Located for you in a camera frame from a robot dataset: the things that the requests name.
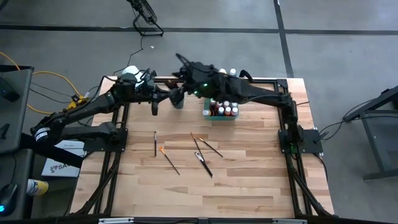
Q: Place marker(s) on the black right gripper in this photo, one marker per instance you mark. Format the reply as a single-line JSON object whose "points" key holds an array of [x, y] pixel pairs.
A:
{"points": [[199, 77]]}

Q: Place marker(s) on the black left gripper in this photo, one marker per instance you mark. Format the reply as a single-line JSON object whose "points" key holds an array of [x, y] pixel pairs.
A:
{"points": [[152, 95]]}

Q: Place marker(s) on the dark green cup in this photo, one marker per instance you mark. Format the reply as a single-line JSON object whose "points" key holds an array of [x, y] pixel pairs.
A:
{"points": [[178, 104]]}

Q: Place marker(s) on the large yellow paint bottle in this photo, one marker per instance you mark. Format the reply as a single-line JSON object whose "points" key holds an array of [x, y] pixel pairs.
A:
{"points": [[222, 71]]}

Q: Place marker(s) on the small yellow paint bottle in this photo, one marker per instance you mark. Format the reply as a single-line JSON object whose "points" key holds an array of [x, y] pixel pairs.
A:
{"points": [[206, 112]]}

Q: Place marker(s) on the small dark red paint bottle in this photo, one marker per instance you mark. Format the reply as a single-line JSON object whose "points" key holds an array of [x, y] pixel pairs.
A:
{"points": [[213, 101]]}

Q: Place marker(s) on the large dark grey-blue paint bottle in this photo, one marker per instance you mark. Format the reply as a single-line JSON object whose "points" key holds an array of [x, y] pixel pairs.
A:
{"points": [[233, 72]]}

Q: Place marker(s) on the small orange paint bottle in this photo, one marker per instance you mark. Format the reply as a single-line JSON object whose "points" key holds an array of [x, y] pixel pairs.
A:
{"points": [[228, 110]]}

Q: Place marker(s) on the small purple paint bottle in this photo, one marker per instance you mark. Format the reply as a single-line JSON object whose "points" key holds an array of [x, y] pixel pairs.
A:
{"points": [[234, 104]]}

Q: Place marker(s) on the small pink paint bottle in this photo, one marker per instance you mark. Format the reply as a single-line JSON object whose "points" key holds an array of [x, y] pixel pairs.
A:
{"points": [[234, 111]]}

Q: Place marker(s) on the black paintbrush orange bristles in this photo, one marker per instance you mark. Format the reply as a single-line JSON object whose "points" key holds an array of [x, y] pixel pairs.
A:
{"points": [[170, 162]]}

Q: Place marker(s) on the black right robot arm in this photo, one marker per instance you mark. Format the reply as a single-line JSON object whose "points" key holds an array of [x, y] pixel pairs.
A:
{"points": [[264, 93]]}

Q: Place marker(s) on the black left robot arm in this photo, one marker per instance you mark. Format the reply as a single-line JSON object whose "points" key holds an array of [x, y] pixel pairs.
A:
{"points": [[93, 105]]}

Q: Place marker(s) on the black lamp clamp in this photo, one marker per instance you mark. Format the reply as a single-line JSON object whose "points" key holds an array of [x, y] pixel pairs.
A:
{"points": [[152, 74]]}

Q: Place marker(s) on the thin black paintbrush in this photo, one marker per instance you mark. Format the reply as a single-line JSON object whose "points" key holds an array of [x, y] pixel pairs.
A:
{"points": [[197, 145]]}

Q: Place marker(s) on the teal translucent plastic bin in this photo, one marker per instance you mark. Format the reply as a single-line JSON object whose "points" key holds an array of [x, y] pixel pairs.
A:
{"points": [[222, 118]]}

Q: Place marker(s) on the black floor fan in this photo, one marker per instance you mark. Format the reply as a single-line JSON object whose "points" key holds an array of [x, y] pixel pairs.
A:
{"points": [[146, 12]]}

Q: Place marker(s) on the black paintbrush gold ferrule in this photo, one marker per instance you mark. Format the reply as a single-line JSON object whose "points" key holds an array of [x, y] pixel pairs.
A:
{"points": [[211, 148]]}

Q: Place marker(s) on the yellow black power plug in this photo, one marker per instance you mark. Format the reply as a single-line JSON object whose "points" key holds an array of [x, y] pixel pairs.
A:
{"points": [[76, 102]]}

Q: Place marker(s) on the black diagonal beam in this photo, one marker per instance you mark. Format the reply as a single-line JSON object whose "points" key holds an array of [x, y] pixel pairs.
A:
{"points": [[53, 151]]}

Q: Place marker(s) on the white paper sheet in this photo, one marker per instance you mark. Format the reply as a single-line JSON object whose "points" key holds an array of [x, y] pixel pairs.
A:
{"points": [[62, 169]]}

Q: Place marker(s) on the grey desk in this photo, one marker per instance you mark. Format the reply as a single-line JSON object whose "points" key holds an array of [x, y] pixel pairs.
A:
{"points": [[15, 124]]}

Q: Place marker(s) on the black device on desk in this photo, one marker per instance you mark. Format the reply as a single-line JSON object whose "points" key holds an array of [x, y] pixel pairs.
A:
{"points": [[7, 90]]}

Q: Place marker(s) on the yellow white can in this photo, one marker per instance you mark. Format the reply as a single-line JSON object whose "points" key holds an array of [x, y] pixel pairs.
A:
{"points": [[37, 187]]}

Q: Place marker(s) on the dark low desk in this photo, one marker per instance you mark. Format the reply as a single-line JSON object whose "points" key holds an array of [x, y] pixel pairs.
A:
{"points": [[18, 168]]}

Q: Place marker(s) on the black computer mouse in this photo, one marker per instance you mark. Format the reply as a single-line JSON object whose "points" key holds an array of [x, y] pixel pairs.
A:
{"points": [[7, 199]]}

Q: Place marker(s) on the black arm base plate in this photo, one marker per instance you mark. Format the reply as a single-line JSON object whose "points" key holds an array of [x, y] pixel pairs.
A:
{"points": [[311, 146], [93, 146]]}

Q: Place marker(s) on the silver metal bracket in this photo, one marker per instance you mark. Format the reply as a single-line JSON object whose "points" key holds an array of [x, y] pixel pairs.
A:
{"points": [[289, 221], [115, 221]]}

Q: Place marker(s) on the black metal desk frame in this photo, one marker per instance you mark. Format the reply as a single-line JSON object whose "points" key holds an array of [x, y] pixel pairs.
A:
{"points": [[371, 140]]}

